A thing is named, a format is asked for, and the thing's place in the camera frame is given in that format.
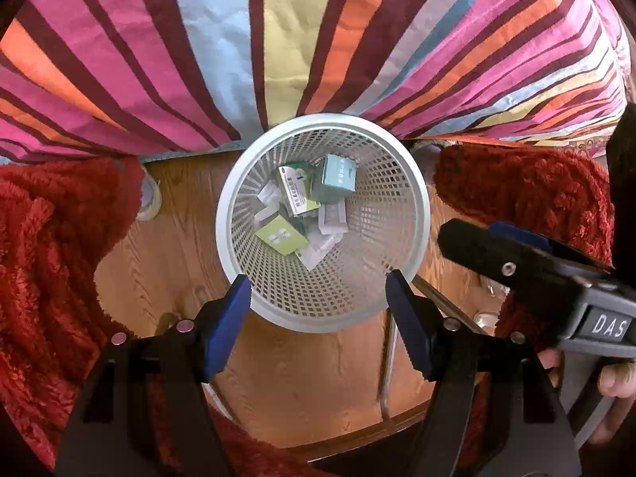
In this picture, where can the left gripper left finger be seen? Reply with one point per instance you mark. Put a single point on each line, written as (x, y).
(143, 410)

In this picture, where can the white cardboard box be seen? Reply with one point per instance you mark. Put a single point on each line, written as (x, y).
(332, 218)

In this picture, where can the white paper bag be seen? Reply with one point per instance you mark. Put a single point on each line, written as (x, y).
(319, 246)

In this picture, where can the person's right hand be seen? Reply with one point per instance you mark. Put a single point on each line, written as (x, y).
(616, 381)

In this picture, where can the white pink-print bag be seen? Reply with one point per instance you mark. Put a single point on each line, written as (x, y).
(270, 198)

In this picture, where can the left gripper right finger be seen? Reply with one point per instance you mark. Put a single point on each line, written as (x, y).
(493, 411)

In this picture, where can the striped colourful bed sheet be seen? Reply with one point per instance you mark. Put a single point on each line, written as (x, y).
(83, 78)

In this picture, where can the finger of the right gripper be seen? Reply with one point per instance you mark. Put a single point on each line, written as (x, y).
(546, 292)
(544, 244)

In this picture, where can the lime green DHC box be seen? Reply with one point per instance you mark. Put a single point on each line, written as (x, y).
(280, 235)

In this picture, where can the teal small box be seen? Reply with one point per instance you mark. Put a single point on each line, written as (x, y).
(335, 178)

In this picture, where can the red shaggy rug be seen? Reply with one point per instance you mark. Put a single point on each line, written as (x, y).
(58, 221)

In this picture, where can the green white box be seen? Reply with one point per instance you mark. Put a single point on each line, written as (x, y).
(296, 186)

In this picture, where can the white mesh trash basket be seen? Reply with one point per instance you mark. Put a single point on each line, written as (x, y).
(315, 214)

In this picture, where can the clear tape roll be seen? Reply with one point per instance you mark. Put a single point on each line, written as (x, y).
(151, 198)

